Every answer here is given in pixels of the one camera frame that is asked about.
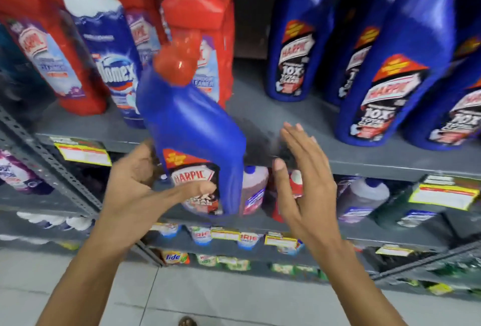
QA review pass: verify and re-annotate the grey metal shelf rack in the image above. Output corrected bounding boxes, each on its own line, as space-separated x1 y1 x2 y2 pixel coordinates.
0 57 481 300

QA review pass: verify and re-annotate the person's right hand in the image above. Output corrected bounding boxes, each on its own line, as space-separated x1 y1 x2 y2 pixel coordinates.
272 122 341 253

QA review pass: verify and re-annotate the blue cleaner bottle black label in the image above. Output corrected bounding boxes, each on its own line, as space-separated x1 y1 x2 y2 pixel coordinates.
401 33 481 152
324 0 384 106
334 0 458 148
265 0 336 103

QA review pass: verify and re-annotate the orange detergent packet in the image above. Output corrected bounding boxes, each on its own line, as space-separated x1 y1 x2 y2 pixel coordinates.
161 250 191 265

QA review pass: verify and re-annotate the small white blue tub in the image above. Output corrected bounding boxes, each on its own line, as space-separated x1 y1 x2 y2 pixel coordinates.
187 226 213 246
150 222 182 239
237 232 261 250

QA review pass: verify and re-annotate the grey bottle blue cap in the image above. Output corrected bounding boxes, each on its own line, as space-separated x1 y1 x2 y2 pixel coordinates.
336 177 391 224

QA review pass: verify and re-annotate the row of white packets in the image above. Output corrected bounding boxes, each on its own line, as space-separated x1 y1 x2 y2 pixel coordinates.
16 211 95 232

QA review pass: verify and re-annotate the yellow white price tag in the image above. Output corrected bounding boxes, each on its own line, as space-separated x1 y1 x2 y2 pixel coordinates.
52 136 112 167
375 244 415 257
408 175 481 211
264 233 300 248
210 227 241 242

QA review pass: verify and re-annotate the pink bottle blue cap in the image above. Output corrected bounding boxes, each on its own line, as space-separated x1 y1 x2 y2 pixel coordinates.
240 165 270 216

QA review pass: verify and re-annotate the red cleaner bottle white cap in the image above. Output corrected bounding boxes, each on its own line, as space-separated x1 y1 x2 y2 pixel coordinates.
161 0 236 109

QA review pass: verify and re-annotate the dark green bottle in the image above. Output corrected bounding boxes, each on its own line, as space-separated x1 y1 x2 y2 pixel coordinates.
371 186 453 229

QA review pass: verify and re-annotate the blue white cleaner bottle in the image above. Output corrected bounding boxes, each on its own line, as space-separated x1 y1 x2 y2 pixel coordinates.
61 0 146 129

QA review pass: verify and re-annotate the person's right forearm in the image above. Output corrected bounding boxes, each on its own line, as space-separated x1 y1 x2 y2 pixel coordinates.
313 239 409 326

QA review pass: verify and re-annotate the red cleaner bottle purple label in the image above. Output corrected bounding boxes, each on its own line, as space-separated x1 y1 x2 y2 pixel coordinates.
106 0 168 72
0 0 108 116

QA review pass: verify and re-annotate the person's left forearm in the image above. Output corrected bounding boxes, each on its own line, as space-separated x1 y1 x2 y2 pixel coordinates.
36 233 140 326

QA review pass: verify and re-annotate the dark teal bottle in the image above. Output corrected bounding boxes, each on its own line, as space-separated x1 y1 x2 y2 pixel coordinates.
0 25 58 121

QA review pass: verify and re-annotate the blue cleaner bottle red cap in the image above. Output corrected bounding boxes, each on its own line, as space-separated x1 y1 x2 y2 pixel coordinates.
136 31 247 218

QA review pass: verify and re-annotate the row of green packets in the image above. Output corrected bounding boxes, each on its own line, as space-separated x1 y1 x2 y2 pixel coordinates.
195 254 327 281

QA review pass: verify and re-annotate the person's left hand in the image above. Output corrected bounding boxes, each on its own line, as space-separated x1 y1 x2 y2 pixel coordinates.
94 140 217 250

